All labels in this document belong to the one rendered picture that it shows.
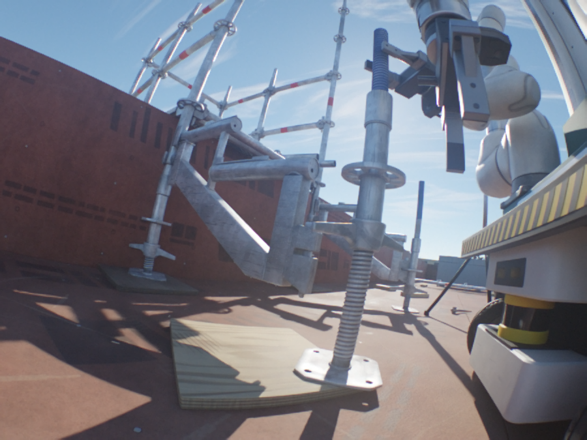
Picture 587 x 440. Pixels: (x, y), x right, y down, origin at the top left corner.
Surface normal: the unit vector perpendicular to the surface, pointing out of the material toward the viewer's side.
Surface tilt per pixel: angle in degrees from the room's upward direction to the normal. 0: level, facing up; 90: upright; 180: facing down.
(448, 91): 180
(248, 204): 90
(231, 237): 90
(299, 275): 90
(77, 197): 90
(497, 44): 180
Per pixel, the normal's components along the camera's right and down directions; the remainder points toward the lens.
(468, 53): -0.44, 0.32
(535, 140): -0.73, -0.25
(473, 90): -0.41, -0.19
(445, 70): -0.18, 0.97
